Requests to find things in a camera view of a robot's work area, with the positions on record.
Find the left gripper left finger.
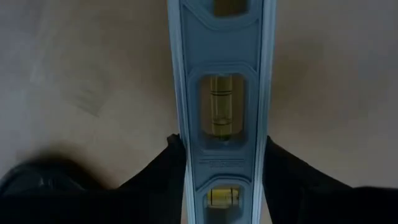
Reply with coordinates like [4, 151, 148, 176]
[0, 133, 188, 224]

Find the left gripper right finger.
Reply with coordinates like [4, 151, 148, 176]
[262, 135, 398, 224]

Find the grey spirit level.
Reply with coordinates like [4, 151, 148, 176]
[166, 0, 277, 224]

